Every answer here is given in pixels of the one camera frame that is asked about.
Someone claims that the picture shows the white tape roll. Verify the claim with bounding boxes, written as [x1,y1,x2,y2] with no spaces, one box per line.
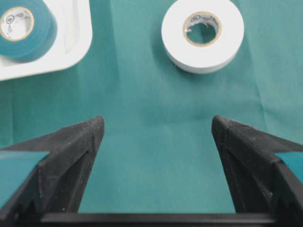
[161,0,244,74]

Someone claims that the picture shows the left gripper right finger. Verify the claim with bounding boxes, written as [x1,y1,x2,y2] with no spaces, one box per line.
[212,115,303,227]

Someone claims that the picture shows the white plastic tray case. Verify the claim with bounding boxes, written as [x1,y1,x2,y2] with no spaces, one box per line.
[0,0,93,81]

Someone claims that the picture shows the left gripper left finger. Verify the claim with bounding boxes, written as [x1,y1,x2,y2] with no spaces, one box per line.
[0,116,104,227]

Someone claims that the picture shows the teal tape roll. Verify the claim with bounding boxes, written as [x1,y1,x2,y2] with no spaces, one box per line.
[0,0,57,62]

